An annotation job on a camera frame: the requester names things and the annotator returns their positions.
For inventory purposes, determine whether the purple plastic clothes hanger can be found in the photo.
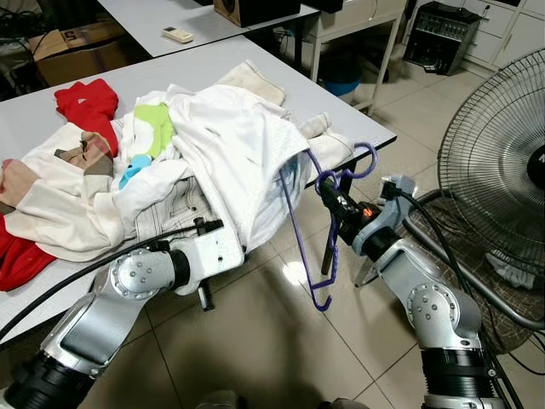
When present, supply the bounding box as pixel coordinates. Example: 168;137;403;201
278;141;379;313

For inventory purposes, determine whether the large white shirt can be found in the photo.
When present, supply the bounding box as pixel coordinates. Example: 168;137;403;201
169;83;314;254

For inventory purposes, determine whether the white rolled towel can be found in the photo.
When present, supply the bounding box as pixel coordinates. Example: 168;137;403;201
296;112;356;169

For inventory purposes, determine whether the white garment with grey pattern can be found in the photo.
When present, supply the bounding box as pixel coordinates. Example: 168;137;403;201
126;169;224;245

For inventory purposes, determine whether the blue plastic bin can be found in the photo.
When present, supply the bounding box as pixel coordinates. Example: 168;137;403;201
324;72;364;97

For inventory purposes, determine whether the robot left leg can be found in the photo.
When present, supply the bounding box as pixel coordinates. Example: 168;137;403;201
193;389;250;409

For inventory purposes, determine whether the robot leg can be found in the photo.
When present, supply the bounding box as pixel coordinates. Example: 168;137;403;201
193;389;250;409
326;395;373;409

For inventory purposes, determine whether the cream folded towel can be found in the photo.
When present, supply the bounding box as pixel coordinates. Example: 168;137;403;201
218;59;288;108

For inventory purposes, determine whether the black standing fan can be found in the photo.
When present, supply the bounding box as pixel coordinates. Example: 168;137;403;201
436;48;545;275

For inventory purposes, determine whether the small white cloth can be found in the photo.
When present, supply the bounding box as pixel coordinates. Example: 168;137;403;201
492;250;539;289

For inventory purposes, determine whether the cream garment with brown print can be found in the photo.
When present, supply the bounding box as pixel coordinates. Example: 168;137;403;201
0;126;130;262

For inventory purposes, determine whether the small white desk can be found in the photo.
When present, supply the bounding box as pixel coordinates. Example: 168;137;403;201
302;0;410;117

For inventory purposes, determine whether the lime green and white garment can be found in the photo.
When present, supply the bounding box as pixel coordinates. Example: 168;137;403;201
130;101;177;164

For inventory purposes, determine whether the robot right leg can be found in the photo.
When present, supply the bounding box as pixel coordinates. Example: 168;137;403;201
326;395;373;409

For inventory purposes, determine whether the black electronic device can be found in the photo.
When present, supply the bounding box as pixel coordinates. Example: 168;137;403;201
402;1;467;77

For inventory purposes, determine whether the brown checked cushion chair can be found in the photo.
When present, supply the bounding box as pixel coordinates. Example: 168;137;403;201
399;187;545;357

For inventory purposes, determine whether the red crumpled garment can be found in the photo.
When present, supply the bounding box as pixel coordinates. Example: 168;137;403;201
54;78;121;158
0;213;57;293

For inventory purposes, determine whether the brown wooden speaker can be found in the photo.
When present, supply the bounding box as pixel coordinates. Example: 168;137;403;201
212;0;304;29

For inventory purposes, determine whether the white table with black legs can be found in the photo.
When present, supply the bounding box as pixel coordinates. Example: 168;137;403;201
0;34;399;346

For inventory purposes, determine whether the white remote control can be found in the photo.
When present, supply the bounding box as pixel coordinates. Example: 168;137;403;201
161;26;196;44

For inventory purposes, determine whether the white drawer cabinet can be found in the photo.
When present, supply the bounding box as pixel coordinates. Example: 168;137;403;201
460;0;545;71

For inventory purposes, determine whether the white table with remote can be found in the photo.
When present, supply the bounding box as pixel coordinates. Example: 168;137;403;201
95;0;324;96

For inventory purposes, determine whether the open brown cardboard box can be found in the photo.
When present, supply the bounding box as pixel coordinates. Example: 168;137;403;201
28;20;130;87

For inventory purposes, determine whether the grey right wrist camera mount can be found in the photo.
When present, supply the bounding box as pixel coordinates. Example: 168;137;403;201
364;175;420;241

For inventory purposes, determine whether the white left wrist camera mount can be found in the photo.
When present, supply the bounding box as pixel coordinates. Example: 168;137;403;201
169;223;246;275

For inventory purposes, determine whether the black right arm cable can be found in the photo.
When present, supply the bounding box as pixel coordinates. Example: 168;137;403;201
393;189;525;409

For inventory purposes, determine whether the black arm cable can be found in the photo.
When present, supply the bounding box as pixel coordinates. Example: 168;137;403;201
393;189;525;409
0;220;224;342

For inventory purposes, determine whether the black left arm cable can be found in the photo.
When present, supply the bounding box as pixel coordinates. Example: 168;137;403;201
0;220;224;342

